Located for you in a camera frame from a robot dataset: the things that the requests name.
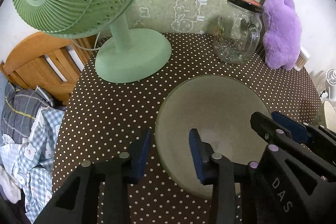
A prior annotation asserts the blue checkered clothes pile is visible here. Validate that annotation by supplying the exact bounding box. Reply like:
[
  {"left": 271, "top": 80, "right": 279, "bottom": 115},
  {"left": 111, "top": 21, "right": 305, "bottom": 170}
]
[{"left": 1, "top": 83, "right": 65, "bottom": 223}]

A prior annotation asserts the glass jar black lid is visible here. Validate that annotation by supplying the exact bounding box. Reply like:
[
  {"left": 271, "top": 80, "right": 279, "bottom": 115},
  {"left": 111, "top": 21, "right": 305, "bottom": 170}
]
[{"left": 213, "top": 0, "right": 263, "bottom": 64}]

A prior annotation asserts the white small fan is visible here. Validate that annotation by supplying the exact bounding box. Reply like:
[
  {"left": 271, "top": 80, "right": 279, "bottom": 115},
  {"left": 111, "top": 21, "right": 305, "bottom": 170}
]
[{"left": 319, "top": 68, "right": 336, "bottom": 102}]

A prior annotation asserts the green desk fan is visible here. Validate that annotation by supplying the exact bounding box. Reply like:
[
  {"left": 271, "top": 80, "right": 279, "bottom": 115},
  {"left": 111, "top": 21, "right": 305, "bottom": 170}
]
[{"left": 13, "top": 0, "right": 171, "bottom": 84}]

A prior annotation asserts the pale green large bowl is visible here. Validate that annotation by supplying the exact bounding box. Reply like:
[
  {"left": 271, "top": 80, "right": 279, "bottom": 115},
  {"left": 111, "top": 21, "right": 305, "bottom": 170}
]
[{"left": 322, "top": 101, "right": 336, "bottom": 132}]

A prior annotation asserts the grey-green ceramic bowl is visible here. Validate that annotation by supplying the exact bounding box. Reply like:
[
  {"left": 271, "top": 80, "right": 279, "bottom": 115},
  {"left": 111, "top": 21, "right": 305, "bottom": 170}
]
[{"left": 155, "top": 75, "right": 270, "bottom": 198}]

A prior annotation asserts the wooden chair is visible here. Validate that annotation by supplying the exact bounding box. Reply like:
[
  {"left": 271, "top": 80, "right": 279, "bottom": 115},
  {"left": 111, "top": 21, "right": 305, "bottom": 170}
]
[{"left": 1, "top": 32, "right": 96, "bottom": 106}]

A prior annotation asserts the purple plush toy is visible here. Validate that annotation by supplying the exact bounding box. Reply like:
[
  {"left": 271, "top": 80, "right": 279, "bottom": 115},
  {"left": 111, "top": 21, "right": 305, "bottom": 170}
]
[{"left": 262, "top": 0, "right": 302, "bottom": 71}]

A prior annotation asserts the cotton swab container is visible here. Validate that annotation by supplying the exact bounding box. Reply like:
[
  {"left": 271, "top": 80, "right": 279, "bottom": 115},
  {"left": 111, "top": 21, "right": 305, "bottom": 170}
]
[{"left": 294, "top": 47, "right": 310, "bottom": 72}]

